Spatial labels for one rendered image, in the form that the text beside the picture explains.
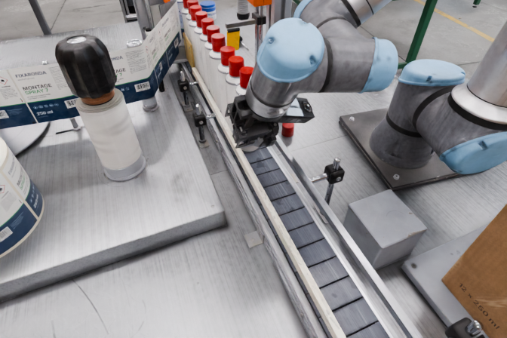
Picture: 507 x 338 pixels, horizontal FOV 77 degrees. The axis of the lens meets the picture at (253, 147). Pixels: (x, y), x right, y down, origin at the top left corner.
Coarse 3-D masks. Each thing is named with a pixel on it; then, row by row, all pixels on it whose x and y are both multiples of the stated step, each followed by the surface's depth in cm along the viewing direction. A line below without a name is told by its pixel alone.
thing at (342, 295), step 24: (216, 120) 85; (240, 168) 72; (264, 168) 72; (288, 192) 67; (264, 216) 65; (288, 216) 63; (312, 240) 59; (312, 264) 55; (336, 264) 55; (336, 288) 52; (336, 312) 50; (360, 312) 50; (360, 336) 47; (384, 336) 47
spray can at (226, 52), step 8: (224, 48) 71; (232, 48) 71; (224, 56) 70; (224, 64) 72; (224, 72) 72; (224, 80) 73; (224, 88) 75; (224, 96) 76; (224, 104) 78; (224, 112) 80
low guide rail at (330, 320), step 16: (208, 96) 87; (224, 128) 77; (240, 160) 70; (256, 176) 66; (256, 192) 65; (272, 208) 60; (272, 224) 59; (288, 240) 55; (304, 272) 51; (320, 304) 47; (336, 336) 44
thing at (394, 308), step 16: (288, 160) 63; (304, 176) 59; (320, 208) 55; (336, 224) 52; (352, 240) 50; (352, 256) 49; (368, 272) 46; (384, 288) 44; (400, 320) 41; (416, 336) 40
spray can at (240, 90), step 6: (246, 66) 65; (240, 72) 63; (246, 72) 63; (240, 78) 64; (246, 78) 63; (240, 84) 65; (246, 84) 64; (240, 90) 66; (246, 150) 75; (252, 150) 75
